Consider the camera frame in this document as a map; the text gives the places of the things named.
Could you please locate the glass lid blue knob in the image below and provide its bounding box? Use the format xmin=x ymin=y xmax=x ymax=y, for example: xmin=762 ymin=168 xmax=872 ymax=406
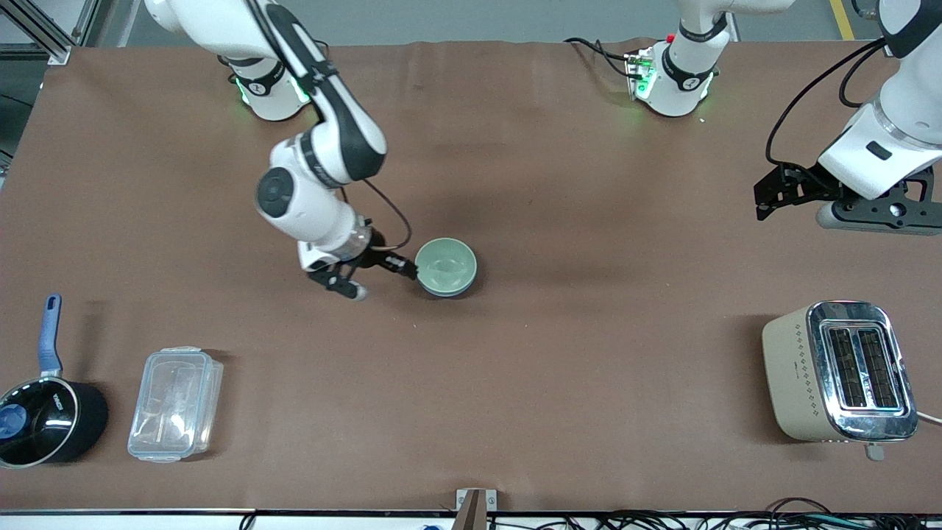
xmin=0 ymin=378 xmax=79 ymax=467

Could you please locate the blue bowl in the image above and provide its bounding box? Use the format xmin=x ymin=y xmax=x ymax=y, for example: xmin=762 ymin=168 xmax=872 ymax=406
xmin=419 ymin=266 xmax=478 ymax=300

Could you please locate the black left base cable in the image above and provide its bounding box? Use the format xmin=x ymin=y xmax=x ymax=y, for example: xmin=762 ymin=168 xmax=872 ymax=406
xmin=564 ymin=37 xmax=642 ymax=80

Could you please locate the green bowl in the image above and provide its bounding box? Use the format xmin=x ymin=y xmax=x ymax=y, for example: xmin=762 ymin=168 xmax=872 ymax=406
xmin=414 ymin=237 xmax=478 ymax=292

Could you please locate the aluminium frame profile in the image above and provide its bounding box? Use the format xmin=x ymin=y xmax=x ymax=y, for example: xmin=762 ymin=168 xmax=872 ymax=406
xmin=0 ymin=0 xmax=95 ymax=66

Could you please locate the beige chrome toaster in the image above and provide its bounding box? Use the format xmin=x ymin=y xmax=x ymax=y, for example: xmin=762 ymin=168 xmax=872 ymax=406
xmin=762 ymin=300 xmax=920 ymax=463

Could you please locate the clear plastic food container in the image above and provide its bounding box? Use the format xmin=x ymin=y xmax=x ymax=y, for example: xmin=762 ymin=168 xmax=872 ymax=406
xmin=127 ymin=346 xmax=224 ymax=464

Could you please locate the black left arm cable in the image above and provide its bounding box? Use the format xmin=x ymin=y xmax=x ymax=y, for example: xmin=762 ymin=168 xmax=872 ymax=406
xmin=765 ymin=37 xmax=897 ymax=169

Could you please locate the black saucepan blue handle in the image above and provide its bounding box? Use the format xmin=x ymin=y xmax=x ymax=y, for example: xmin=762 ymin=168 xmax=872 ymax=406
xmin=0 ymin=294 xmax=110 ymax=470

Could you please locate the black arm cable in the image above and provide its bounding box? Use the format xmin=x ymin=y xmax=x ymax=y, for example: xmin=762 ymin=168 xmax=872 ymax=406
xmin=340 ymin=177 xmax=413 ymax=252
xmin=765 ymin=37 xmax=897 ymax=169

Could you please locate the metal table edge bracket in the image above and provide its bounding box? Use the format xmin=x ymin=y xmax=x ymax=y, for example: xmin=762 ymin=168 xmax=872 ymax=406
xmin=455 ymin=487 xmax=498 ymax=530

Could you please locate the brown table cover mat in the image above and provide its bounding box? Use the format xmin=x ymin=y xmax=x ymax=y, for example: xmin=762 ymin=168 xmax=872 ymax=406
xmin=0 ymin=38 xmax=942 ymax=514

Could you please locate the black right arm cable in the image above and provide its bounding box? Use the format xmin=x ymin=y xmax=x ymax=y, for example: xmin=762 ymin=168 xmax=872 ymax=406
xmin=340 ymin=177 xmax=413 ymax=252

